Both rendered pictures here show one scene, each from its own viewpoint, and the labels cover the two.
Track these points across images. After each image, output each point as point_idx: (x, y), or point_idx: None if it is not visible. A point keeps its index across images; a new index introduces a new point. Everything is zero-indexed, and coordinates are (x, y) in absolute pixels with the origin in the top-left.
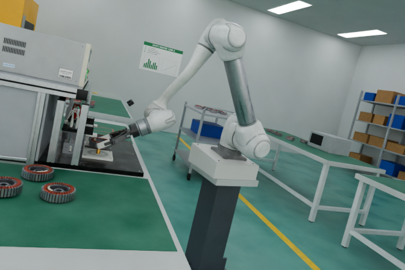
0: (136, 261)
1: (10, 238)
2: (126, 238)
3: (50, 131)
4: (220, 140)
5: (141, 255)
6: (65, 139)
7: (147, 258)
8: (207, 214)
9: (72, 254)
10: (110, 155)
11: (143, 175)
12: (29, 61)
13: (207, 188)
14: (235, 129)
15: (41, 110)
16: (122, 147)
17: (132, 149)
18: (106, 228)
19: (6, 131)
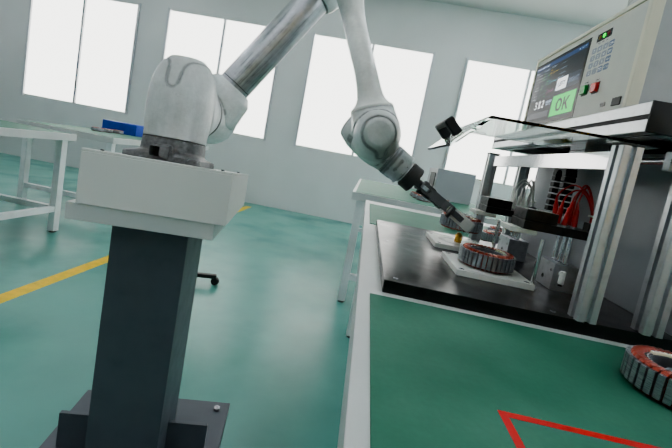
0: (394, 207)
1: None
2: (399, 210)
3: (577, 251)
4: (204, 135)
5: (391, 207)
6: (526, 241)
7: (388, 206)
8: (191, 296)
9: (427, 214)
10: (433, 236)
11: (373, 227)
12: None
13: (193, 253)
14: (246, 105)
15: None
16: (415, 256)
17: (387, 251)
18: (412, 214)
19: None
